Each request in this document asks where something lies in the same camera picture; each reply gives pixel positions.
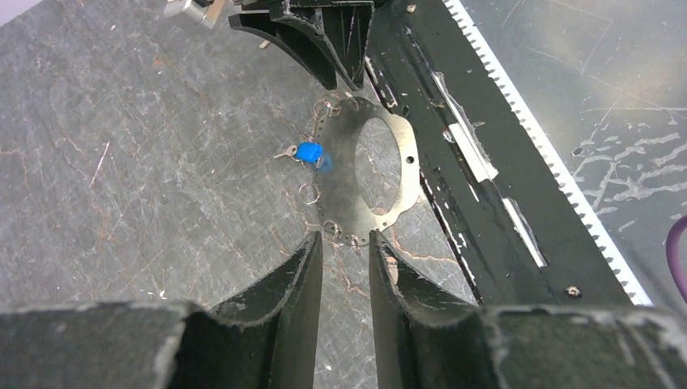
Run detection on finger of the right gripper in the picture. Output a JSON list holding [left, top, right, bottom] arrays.
[[228, 13, 337, 90], [271, 1, 375, 91]]

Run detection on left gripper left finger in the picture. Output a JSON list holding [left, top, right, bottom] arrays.
[[1, 232, 323, 388]]

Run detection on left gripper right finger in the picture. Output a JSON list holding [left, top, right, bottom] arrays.
[[369, 230, 686, 388]]

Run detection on blue key tag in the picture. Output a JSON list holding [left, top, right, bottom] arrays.
[[273, 142, 323, 164]]

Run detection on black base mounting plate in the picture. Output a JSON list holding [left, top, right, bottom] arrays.
[[366, 1, 634, 306]]

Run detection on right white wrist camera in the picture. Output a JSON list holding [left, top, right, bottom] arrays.
[[163, 0, 226, 30]]

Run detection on white slotted cable duct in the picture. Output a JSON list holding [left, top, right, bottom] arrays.
[[444, 1, 653, 306]]

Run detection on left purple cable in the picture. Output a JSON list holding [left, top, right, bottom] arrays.
[[666, 216, 687, 305]]

